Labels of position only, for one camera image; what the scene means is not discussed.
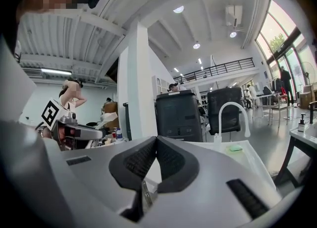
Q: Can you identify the small white sink basin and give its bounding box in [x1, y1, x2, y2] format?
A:
[289, 122, 317, 146]

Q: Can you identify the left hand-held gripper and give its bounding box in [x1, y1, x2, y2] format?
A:
[41, 97, 105, 149]

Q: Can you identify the standing fan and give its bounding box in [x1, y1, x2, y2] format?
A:
[300, 61, 313, 101]

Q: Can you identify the white flexible faucet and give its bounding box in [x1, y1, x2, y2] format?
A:
[213, 101, 251, 150]

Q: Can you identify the large glass window wall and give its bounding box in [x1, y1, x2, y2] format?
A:
[255, 0, 317, 104]

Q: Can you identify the cardboard box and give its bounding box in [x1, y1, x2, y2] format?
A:
[103, 101, 120, 130]

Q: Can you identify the long fluorescent lamp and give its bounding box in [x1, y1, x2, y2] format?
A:
[40, 68, 73, 76]

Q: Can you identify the white shelf cabinet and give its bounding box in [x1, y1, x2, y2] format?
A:
[151, 75, 171, 96]

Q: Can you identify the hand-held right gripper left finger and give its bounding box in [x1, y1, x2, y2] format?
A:
[0, 122, 158, 228]

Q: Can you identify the black office chair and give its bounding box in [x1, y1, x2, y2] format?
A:
[207, 87, 244, 136]

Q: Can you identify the soap dispenser bottle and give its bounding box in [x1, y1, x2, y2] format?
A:
[297, 113, 307, 133]

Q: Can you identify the black sink stand frame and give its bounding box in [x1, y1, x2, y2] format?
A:
[273, 135, 317, 188]

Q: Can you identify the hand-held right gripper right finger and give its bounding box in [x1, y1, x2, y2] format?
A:
[141, 136, 304, 228]

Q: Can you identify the clothes rack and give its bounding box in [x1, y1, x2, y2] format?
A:
[262, 76, 283, 104]

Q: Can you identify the black balcony railing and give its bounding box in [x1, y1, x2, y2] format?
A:
[173, 57, 256, 84]

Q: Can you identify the large black machine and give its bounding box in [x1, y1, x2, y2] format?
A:
[155, 90, 204, 143]

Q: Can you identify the white ceiling air conditioner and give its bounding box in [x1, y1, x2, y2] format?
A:
[224, 4, 244, 28]

